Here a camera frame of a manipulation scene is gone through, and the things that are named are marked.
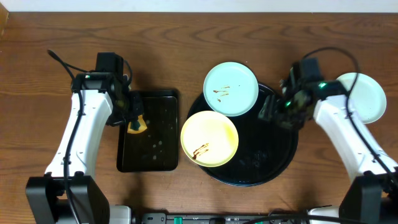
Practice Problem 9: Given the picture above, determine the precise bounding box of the light blue plate top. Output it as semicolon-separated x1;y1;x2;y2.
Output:
203;62;259;116

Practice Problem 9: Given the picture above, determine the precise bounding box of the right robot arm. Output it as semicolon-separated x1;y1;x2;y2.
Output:
259;80;397;223

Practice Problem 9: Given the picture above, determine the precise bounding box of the black rectangular tray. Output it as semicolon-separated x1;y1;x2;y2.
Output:
116;90;179;172

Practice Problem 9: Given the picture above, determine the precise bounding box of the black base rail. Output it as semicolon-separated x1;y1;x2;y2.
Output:
133;212;343;224

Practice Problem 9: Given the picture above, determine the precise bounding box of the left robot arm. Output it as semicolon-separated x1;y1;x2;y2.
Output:
25;72;137;223

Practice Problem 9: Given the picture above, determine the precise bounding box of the light blue plate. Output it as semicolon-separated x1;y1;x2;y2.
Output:
349;73;387;124
203;62;259;116

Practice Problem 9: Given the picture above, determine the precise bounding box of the green and yellow sponge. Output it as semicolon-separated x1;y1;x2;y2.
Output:
127;114;147;134

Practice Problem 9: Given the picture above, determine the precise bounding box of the yellow plate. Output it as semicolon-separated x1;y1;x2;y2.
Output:
180;111;239;167

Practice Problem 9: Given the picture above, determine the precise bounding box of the black round tray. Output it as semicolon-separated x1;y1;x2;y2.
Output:
200;83;299;187

